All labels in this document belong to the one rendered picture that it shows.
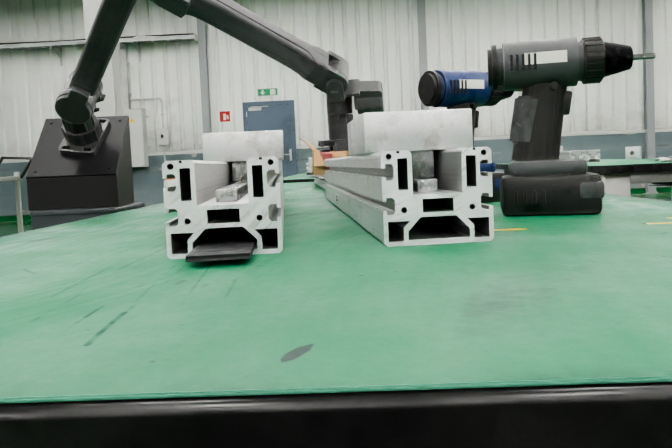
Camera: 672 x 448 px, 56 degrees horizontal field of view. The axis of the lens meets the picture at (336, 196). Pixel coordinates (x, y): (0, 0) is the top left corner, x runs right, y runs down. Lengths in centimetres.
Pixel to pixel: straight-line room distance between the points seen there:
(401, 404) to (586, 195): 62
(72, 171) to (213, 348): 131
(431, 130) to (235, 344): 41
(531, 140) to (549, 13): 1230
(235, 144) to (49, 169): 79
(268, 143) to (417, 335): 62
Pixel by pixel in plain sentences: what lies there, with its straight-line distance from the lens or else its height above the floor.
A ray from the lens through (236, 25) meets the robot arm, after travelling 131.
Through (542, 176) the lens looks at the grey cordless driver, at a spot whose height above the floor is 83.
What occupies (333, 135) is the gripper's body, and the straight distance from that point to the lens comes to 141.
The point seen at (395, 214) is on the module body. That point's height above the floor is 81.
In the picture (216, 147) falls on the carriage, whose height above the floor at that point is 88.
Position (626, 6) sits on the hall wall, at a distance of 1361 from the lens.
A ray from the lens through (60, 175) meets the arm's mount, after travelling 158.
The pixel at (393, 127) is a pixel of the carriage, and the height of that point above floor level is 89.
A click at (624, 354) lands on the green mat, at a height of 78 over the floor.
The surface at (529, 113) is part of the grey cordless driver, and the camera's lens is 84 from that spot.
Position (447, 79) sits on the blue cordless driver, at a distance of 103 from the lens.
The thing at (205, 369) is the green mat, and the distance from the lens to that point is 26.
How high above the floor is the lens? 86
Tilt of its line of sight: 3 degrees down
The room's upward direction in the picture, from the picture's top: 3 degrees counter-clockwise
